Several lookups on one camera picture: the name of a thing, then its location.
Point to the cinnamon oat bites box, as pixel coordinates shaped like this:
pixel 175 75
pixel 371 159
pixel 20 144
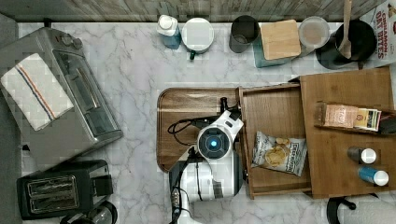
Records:
pixel 383 21

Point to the wooden serving tray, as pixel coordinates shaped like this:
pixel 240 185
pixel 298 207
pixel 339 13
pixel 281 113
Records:
pixel 175 104

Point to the blue bottle white cap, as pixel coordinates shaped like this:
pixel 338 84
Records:
pixel 167 28

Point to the silver toaster oven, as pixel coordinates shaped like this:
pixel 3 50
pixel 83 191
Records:
pixel 88 125

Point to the brown spice jar white cap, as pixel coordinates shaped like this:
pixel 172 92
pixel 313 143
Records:
pixel 362 155

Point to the dark metal cup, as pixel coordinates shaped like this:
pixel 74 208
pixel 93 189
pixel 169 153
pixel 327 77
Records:
pixel 244 31

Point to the black utensil holder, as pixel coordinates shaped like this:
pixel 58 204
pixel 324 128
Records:
pixel 363 44

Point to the clear plastic lidded container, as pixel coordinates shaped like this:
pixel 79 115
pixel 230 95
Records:
pixel 314 32

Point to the wooden drawer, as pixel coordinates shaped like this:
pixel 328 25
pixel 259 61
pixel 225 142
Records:
pixel 273 121

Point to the blue spice jar white cap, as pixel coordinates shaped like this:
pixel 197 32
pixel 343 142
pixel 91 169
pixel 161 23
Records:
pixel 374 176

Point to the black round object bottom right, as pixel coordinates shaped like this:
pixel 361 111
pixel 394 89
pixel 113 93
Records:
pixel 339 209

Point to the teal canister wooden lid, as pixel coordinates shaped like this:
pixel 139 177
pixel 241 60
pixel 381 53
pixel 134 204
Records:
pixel 278 43

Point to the glass coffee pot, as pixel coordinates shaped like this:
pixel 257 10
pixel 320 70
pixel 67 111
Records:
pixel 105 213

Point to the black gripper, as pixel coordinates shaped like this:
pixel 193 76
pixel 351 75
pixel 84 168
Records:
pixel 235 110

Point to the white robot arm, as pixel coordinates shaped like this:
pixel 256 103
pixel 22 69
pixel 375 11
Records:
pixel 210 168

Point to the wooden spoon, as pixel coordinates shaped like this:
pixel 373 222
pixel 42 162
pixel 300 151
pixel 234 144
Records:
pixel 345 45

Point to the wooden drawer cabinet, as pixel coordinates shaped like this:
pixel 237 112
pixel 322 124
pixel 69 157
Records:
pixel 332 172

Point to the chips bag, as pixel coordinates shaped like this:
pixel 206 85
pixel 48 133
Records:
pixel 280 154

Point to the striped white dish towel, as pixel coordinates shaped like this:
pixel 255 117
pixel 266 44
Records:
pixel 36 91

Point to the black two-slot toaster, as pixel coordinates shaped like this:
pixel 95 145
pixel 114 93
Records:
pixel 68 188

